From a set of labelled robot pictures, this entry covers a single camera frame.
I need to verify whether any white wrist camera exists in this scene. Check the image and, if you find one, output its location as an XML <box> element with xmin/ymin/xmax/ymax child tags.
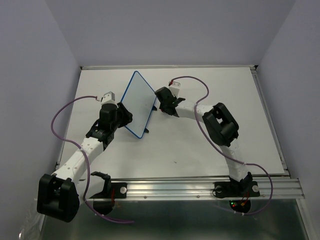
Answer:
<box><xmin>96</xmin><ymin>91</ymin><xmax>116</xmax><ymax>105</ymax></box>
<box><xmin>168</xmin><ymin>80</ymin><xmax>181</xmax><ymax>98</ymax></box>

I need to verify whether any blue-edged small whiteboard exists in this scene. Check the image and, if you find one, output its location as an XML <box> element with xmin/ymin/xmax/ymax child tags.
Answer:
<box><xmin>120</xmin><ymin>71</ymin><xmax>157</xmax><ymax>139</ymax></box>

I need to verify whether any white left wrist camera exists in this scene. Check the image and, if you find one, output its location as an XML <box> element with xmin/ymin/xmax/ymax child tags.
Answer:
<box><xmin>96</xmin><ymin>91</ymin><xmax>116</xmax><ymax>105</ymax></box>

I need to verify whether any metal wire whiteboard stand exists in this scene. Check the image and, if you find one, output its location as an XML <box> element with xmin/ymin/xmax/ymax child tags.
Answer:
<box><xmin>144</xmin><ymin>105</ymin><xmax>158</xmax><ymax>134</ymax></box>

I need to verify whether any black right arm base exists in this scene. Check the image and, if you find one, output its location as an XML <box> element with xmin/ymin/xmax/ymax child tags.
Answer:
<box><xmin>212</xmin><ymin>172</ymin><xmax>261</xmax><ymax>215</ymax></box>

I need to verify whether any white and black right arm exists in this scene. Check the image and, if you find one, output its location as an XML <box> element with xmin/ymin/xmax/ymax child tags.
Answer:
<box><xmin>155</xmin><ymin>87</ymin><xmax>248</xmax><ymax>195</ymax></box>

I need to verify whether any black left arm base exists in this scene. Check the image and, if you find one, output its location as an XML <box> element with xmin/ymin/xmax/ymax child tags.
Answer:
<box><xmin>86</xmin><ymin>171</ymin><xmax>128</xmax><ymax>216</ymax></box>

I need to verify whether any white table edge rail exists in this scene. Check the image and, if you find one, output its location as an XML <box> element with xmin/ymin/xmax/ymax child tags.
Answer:
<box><xmin>80</xmin><ymin>64</ymin><xmax>258</xmax><ymax>71</ymax></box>

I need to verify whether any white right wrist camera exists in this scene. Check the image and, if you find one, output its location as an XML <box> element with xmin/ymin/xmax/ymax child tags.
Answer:
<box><xmin>168</xmin><ymin>80</ymin><xmax>181</xmax><ymax>98</ymax></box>

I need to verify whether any aluminium front mounting rail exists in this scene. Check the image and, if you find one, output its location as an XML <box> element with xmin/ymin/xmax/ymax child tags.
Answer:
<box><xmin>41</xmin><ymin>177</ymin><xmax>306</xmax><ymax>201</ymax></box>

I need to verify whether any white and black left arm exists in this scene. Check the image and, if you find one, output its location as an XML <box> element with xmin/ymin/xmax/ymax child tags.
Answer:
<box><xmin>36</xmin><ymin>102</ymin><xmax>133</xmax><ymax>223</ymax></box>

